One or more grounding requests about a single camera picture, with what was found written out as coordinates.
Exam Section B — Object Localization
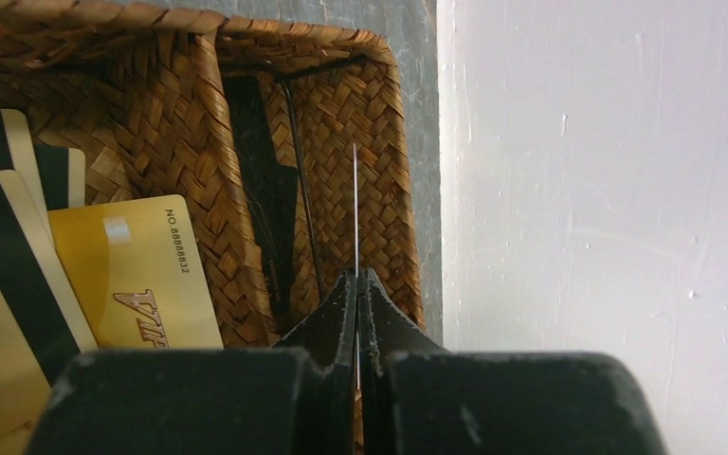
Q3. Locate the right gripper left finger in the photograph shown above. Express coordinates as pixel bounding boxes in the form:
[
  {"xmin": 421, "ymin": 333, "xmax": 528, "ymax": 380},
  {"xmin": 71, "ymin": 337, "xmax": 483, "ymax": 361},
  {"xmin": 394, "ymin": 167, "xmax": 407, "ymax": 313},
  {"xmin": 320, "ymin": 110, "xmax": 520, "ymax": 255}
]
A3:
[{"xmin": 27, "ymin": 271, "xmax": 356, "ymax": 454}]

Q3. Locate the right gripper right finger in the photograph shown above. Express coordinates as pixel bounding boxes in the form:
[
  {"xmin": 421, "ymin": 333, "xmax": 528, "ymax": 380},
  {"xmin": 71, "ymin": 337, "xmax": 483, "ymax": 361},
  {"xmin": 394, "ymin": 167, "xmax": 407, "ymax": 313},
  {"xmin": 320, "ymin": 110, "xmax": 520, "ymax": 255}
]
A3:
[{"xmin": 358, "ymin": 268, "xmax": 666, "ymax": 454}]

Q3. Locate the dark grey card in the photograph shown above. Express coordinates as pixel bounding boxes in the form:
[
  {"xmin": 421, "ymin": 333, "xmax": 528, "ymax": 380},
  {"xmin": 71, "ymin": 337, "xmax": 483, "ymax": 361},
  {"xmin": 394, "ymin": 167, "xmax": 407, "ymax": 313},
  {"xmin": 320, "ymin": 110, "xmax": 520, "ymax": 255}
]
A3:
[{"xmin": 352, "ymin": 142, "xmax": 361, "ymax": 391}]

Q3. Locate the gold card in basket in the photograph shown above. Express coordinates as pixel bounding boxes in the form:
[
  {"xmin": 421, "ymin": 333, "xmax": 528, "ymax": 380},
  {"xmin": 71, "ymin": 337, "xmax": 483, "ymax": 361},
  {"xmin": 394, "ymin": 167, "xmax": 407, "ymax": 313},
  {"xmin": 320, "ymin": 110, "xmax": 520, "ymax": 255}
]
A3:
[{"xmin": 0, "ymin": 107, "xmax": 226, "ymax": 455}]

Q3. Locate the brown wicker divided basket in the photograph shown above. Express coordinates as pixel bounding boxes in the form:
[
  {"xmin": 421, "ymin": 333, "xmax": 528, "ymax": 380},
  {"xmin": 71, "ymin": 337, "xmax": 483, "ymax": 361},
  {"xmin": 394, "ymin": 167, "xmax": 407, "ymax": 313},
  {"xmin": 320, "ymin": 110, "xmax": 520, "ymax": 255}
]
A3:
[{"xmin": 0, "ymin": 0, "xmax": 427, "ymax": 455}]

